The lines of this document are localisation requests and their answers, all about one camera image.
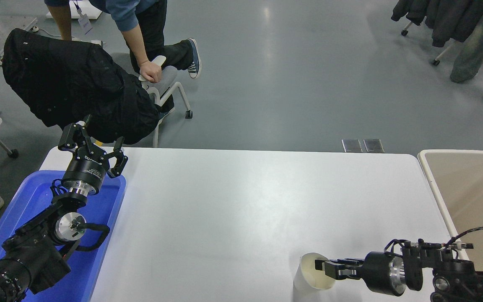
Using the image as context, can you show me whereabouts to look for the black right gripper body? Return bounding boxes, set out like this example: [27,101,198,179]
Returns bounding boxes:
[360,252,394,296]

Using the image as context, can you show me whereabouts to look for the grey metal base plate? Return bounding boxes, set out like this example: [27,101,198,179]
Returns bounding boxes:
[0,16,39,65]

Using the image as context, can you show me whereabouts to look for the white rolling rack frame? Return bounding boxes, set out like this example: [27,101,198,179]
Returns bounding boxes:
[401,20,454,66]

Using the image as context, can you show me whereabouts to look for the person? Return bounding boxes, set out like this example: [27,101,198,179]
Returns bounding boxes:
[44,0,202,120]
[450,0,483,107]

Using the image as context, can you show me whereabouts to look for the blue plastic tray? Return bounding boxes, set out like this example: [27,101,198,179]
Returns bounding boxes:
[0,170,127,302]

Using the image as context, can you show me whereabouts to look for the large pale bin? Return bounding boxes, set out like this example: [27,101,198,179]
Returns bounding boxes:
[418,149,483,273]

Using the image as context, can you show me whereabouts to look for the white ID badge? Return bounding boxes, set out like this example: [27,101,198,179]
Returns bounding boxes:
[78,13,93,35]

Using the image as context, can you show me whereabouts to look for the white paper cup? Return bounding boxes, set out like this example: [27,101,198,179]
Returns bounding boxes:
[293,252,336,294]

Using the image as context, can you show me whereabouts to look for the grey white office chair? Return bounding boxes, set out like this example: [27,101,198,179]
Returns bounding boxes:
[109,52,194,148]

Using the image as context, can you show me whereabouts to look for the black jacket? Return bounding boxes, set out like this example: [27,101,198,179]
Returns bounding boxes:
[2,28,161,145]

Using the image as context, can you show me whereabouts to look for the person's hand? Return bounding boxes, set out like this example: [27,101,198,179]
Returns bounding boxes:
[140,61,163,83]

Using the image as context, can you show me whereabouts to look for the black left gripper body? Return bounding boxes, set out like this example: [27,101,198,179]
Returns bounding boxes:
[62,149,109,189]

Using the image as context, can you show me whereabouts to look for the metal floor outlet plate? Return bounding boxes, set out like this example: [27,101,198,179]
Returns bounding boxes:
[363,138,385,153]
[342,139,363,153]

